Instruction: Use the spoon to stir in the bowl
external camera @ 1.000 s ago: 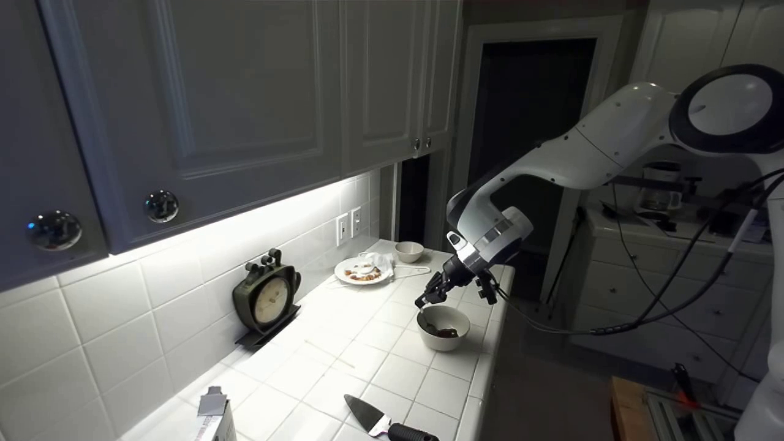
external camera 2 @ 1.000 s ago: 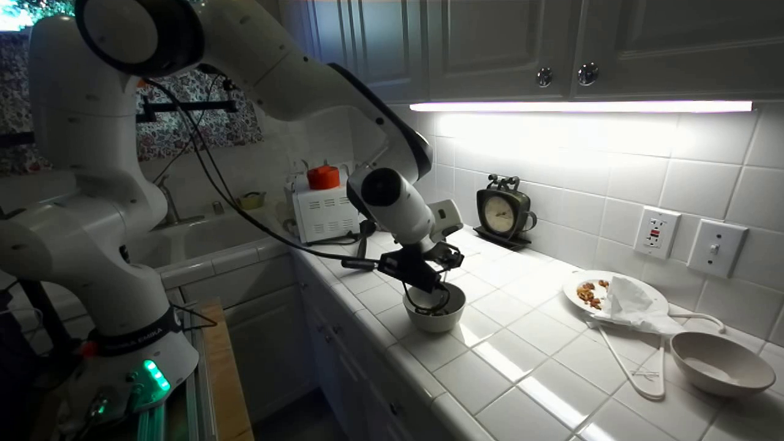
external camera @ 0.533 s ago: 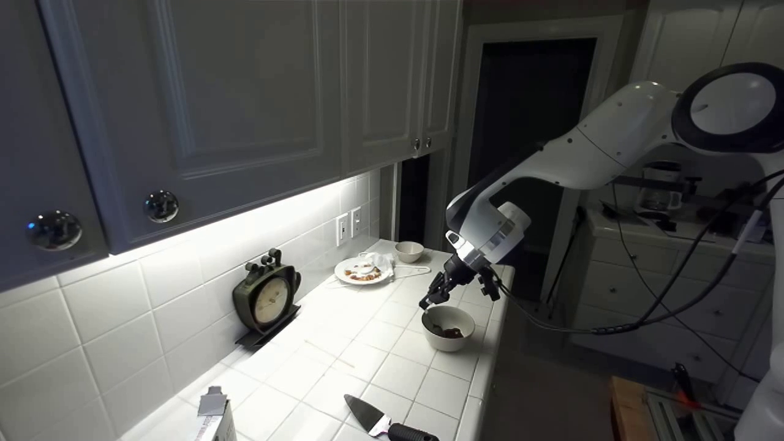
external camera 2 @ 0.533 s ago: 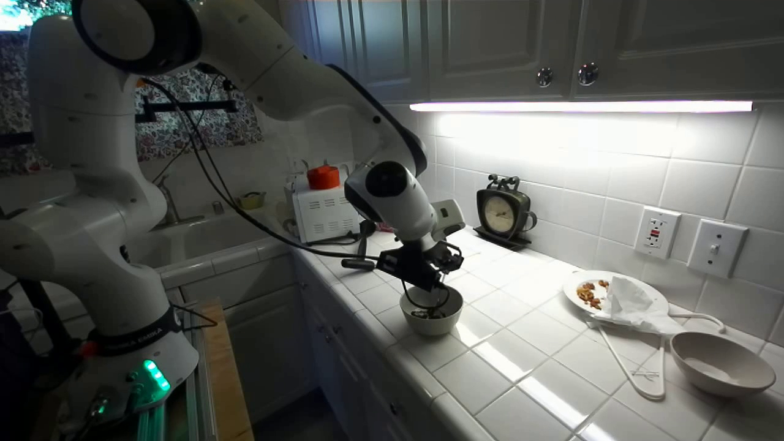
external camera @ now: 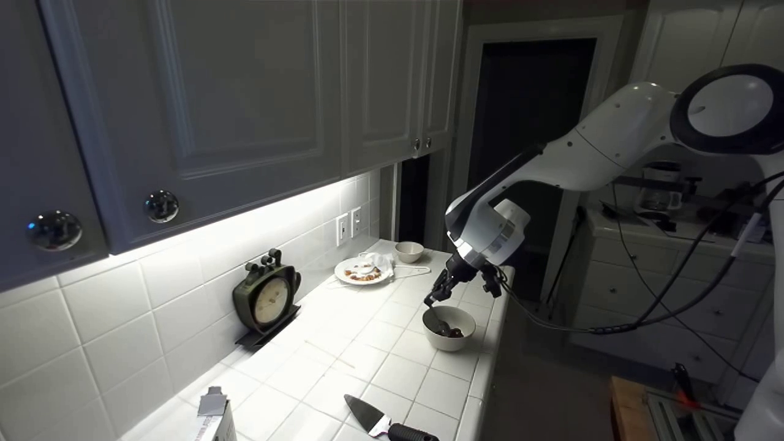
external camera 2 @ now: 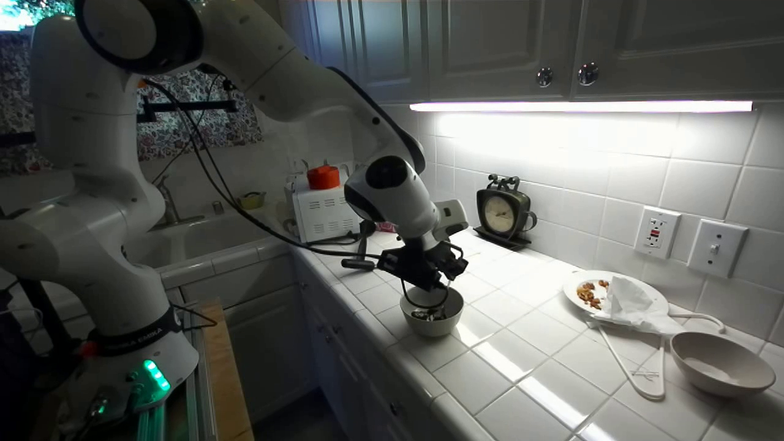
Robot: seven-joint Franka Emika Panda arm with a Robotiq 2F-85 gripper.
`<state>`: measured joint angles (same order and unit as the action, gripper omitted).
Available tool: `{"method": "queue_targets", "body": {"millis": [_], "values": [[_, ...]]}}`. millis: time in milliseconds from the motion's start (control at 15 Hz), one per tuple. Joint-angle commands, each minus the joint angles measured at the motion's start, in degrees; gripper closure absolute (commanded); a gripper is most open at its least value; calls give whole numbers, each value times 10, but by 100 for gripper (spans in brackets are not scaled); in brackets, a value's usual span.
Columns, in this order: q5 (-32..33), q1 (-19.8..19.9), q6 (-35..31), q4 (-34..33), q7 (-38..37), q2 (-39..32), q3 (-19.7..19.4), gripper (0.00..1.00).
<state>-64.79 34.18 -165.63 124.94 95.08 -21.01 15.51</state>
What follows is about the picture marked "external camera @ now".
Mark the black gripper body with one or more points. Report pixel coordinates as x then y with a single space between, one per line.
460 271

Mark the small white spoon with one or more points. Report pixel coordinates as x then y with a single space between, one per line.
436 316

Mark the grey bowl with food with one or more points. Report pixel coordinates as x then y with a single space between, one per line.
447 343

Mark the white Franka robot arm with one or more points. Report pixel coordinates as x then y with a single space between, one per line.
604 149

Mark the brown food in bowl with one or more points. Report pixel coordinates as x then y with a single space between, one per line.
449 329

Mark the small empty white bowl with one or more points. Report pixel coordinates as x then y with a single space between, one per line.
409 252

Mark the brown food on plate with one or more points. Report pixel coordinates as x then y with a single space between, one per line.
363 272

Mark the white plate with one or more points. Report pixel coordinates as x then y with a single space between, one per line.
344 275

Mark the dark round cabinet knob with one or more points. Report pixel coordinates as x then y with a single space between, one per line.
54 231
163 206
420 149

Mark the black kitchen scale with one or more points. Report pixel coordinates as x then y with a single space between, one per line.
266 299

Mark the wooden board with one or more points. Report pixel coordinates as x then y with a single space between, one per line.
627 407

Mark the white drawer dresser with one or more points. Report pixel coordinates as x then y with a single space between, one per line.
676 271

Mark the metal rack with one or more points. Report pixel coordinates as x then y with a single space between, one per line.
694 419

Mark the wide grey panelled cabinet door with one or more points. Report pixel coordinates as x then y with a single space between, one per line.
229 90

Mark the white wall light switch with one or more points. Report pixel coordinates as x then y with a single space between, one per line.
357 222

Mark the white wall power outlet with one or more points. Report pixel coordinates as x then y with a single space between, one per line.
342 231

